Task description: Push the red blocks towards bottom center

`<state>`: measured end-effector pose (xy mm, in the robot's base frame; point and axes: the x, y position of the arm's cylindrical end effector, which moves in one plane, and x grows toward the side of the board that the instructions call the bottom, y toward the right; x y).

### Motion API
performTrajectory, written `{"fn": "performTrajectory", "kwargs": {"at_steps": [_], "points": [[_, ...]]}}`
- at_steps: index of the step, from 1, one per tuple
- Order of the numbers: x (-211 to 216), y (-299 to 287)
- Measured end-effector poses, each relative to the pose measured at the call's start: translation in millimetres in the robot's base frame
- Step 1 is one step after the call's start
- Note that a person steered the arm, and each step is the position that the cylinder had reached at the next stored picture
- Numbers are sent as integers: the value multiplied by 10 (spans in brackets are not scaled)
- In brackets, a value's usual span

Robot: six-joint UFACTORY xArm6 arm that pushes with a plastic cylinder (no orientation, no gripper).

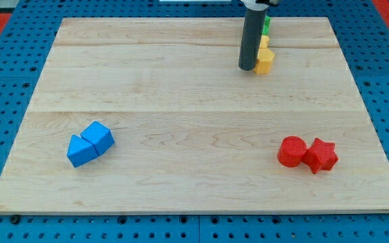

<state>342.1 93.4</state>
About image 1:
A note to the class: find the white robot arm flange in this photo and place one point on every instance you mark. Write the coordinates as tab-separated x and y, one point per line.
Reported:
260	5

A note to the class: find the light wooden board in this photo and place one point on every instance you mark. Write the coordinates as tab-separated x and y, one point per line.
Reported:
194	134

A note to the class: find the blue cube block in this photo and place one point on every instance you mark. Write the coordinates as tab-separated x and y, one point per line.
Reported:
99	136

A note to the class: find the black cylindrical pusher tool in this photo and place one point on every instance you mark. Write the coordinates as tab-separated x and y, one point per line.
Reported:
251	38

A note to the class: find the yellow pentagon block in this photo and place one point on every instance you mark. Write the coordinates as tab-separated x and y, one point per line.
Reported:
264	61

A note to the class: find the red cylinder block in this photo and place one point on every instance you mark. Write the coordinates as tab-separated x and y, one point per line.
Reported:
291	151

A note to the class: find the yellow block behind pusher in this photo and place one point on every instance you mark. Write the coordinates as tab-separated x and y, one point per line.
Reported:
264	43

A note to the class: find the green block lower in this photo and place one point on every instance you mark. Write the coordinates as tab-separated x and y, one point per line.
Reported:
265	30

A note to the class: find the green block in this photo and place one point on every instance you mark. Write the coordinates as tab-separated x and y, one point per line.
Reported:
267	21
265	30

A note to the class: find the blue triangle block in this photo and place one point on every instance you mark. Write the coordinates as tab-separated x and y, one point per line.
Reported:
80	151

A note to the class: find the green block upper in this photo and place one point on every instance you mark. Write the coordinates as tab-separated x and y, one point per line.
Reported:
267	21

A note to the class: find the red star block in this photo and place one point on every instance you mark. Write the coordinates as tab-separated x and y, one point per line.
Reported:
320	155

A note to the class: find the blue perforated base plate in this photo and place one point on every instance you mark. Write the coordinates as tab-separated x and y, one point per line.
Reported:
362	32

